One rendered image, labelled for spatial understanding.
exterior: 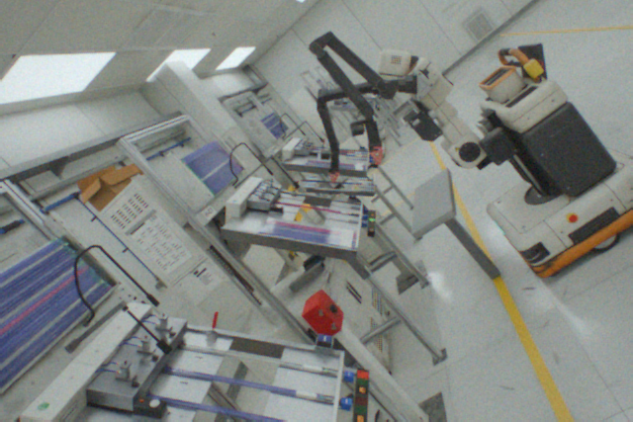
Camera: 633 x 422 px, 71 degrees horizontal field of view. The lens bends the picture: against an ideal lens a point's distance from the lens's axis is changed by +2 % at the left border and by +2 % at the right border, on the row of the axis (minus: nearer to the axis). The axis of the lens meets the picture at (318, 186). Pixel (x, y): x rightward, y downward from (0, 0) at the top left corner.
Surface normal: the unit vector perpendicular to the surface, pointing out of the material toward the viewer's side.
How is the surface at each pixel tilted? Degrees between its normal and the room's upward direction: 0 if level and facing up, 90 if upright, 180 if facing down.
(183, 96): 90
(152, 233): 88
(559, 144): 90
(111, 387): 47
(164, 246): 92
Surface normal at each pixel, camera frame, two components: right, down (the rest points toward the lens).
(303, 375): 0.10, -0.94
